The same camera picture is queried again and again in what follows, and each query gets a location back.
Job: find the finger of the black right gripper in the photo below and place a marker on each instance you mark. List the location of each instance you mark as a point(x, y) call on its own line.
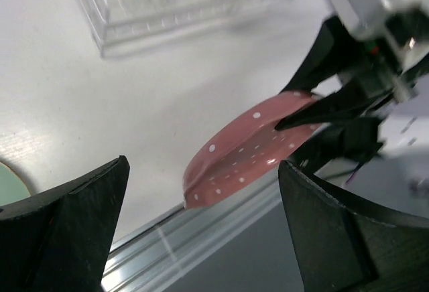
point(352, 100)
point(334, 52)

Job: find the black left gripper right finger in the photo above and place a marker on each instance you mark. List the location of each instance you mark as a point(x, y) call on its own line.
point(344, 242)

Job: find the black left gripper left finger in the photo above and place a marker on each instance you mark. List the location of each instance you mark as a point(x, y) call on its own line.
point(59, 239)

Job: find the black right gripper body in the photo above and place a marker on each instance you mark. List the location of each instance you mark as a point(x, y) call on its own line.
point(394, 60)

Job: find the green ceramic plate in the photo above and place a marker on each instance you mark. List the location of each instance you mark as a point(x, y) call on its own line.
point(12, 187)

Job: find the pink dotted plate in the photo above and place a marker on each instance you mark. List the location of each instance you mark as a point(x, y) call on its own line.
point(245, 149)

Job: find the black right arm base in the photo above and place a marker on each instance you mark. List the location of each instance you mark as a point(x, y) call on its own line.
point(356, 140)

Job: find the aluminium frame rail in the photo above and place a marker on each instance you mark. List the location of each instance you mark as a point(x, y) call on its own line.
point(155, 259)

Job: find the white wire dish rack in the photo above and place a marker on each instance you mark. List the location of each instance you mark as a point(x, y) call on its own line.
point(124, 27)

